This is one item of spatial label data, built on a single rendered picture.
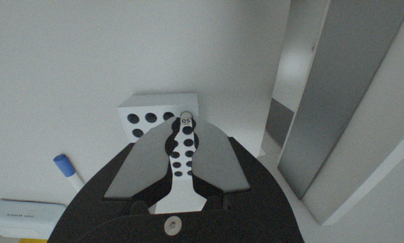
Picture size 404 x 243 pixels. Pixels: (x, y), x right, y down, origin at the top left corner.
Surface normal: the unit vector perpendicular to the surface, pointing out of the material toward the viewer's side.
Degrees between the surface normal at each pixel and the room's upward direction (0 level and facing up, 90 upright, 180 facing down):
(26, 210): 90
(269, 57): 0
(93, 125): 0
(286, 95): 0
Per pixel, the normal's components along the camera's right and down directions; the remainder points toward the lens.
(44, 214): 0.15, -0.86
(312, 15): 0.07, 0.51
